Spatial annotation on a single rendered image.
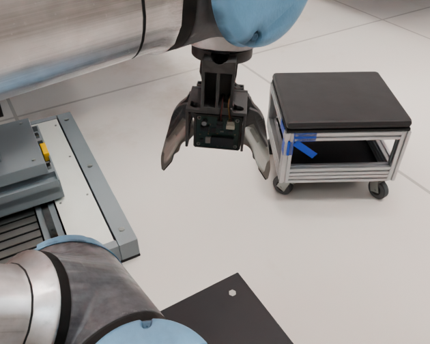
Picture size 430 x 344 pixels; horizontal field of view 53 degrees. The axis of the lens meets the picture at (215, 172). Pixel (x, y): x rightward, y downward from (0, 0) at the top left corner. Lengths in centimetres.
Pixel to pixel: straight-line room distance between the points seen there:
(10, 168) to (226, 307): 85
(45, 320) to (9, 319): 3
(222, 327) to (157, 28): 71
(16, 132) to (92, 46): 141
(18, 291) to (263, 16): 37
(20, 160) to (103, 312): 102
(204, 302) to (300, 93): 84
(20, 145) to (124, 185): 38
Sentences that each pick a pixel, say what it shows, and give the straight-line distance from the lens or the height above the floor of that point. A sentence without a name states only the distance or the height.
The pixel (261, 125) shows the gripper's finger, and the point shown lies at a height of 75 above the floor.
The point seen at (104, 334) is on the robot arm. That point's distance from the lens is 50.
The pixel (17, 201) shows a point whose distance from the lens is 148.
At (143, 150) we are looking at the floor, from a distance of 180.
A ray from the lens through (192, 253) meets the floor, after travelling 138.
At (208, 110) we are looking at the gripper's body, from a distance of 49.
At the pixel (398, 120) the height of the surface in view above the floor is 34.
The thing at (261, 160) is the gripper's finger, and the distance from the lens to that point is 57.
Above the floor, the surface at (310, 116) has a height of 34.
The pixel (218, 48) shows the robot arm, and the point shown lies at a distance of 47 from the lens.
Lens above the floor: 106
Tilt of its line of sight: 40 degrees down
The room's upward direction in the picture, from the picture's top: straight up
